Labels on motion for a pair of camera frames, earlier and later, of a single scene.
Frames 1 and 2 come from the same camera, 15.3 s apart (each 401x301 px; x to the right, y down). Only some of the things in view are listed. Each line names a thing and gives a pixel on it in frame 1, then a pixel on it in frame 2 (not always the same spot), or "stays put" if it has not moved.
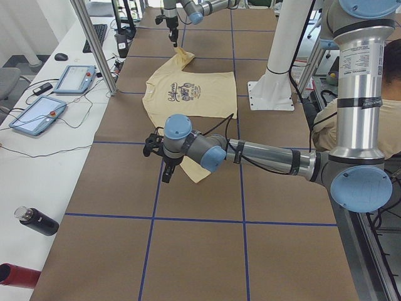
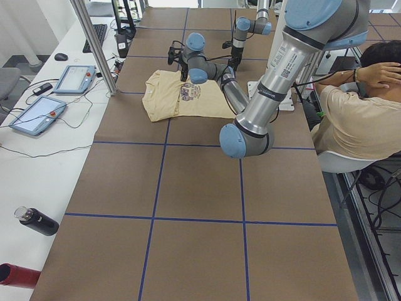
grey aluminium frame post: [95, 44] stays put
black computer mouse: [61, 57] stays put
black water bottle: [37, 220] stays put
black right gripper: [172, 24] to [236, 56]
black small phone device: [46, 86] stays put
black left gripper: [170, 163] to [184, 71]
